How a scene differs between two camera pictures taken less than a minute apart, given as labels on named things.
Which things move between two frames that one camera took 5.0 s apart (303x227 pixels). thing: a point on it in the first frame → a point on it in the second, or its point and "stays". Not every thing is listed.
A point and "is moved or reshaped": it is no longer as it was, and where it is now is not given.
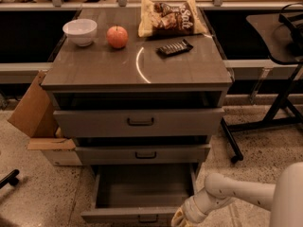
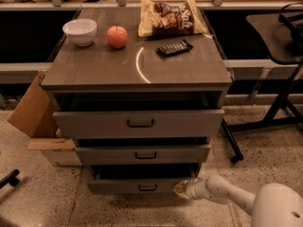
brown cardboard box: [36, 116] stays
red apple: [117, 37] stays
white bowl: [80, 30] stays
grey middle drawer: [143, 154] stays
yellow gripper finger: [179, 219] → [180, 188]
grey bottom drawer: [139, 195] is moved or reshaped
